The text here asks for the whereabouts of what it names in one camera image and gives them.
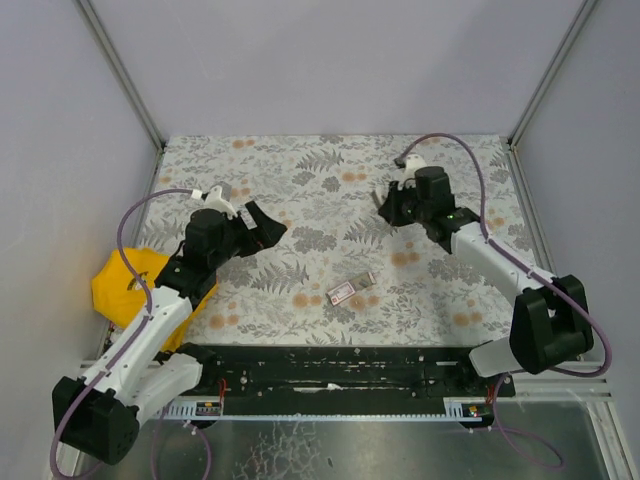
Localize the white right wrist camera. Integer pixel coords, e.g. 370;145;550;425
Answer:
395;154;427;184

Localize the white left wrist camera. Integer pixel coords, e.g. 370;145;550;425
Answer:
191;185;238;219

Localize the aluminium frame post right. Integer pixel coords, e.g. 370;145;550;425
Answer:
507;0;600;151

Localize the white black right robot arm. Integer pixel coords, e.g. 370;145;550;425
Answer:
373;167;594;377

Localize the red white staple box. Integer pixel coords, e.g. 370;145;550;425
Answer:
326;272;376;306

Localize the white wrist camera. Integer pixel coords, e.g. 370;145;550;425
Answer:
395;154;427;184
191;185;238;219

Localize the aluminium frame rail right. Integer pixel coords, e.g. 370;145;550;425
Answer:
506;143;556;271

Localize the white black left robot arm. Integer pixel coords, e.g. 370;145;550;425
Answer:
52;197;287;465

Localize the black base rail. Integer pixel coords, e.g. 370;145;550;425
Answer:
178;343;515;401

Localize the floral table mat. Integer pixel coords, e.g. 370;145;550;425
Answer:
139;135;512;346

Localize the aluminium frame post left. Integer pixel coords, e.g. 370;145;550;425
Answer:
74;0;166;151

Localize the white cable duct strip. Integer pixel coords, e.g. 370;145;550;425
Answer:
166;391;489;422

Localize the yellow cloth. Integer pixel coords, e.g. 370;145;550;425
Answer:
91;248;218;352

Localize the aluminium frame post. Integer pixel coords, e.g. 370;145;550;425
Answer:
507;0;600;151
74;0;166;151

